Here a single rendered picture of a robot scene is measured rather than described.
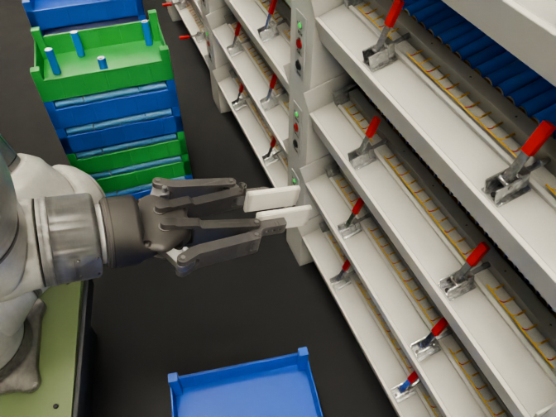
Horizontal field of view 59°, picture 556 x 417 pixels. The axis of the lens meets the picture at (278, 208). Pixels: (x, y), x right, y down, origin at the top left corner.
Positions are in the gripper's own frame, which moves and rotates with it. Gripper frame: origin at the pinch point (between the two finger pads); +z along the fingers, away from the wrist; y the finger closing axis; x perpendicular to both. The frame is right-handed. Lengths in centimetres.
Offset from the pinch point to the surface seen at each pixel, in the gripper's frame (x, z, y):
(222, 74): -42, 30, -100
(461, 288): -6.3, 22.6, 13.0
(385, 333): -42, 33, 0
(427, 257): -7.8, 22.4, 6.3
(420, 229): -7.0, 23.8, 1.9
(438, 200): -3.1, 26.3, 0.1
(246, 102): -43, 32, -85
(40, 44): -24, -24, -86
